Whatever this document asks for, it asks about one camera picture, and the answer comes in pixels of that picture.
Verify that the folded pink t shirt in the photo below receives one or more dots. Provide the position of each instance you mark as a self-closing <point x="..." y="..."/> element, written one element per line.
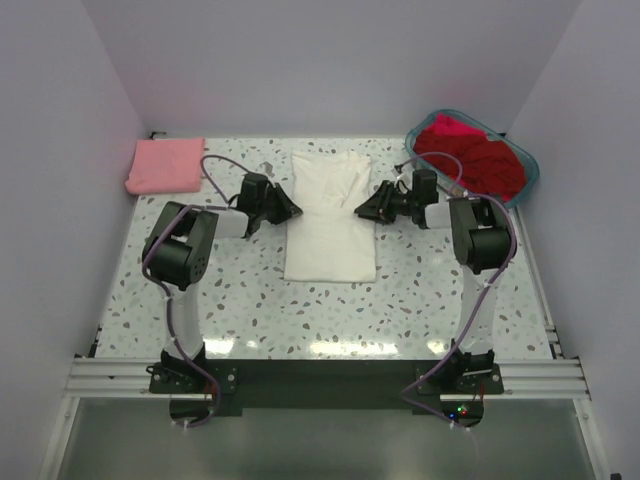
<point x="166" y="166"/>

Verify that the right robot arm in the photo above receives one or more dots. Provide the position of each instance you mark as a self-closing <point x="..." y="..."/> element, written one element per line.
<point x="484" y="243"/>

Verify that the bright pink t shirt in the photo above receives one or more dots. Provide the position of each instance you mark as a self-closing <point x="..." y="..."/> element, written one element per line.
<point x="445" y="125"/>

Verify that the dark red t shirt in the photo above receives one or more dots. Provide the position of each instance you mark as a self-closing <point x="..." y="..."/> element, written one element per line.
<point x="488" y="167"/>

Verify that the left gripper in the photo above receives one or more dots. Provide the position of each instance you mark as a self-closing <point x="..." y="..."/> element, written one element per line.
<point x="287" y="209"/>

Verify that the white t shirt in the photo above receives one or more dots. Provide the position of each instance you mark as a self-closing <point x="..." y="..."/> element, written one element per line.
<point x="329" y="242"/>

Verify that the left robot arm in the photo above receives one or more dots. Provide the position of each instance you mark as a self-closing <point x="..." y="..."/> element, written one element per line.
<point x="178" y="250"/>

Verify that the aluminium frame rail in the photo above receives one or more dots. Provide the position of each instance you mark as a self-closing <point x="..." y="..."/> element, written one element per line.
<point x="297" y="354"/>

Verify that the teal plastic basket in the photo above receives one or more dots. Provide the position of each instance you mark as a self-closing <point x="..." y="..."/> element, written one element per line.
<point x="449" y="168"/>

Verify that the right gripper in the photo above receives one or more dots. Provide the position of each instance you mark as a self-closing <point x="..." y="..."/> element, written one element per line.
<point x="378" y="208"/>

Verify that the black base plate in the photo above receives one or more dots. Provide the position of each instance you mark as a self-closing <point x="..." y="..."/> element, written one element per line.
<point x="229" y="387"/>

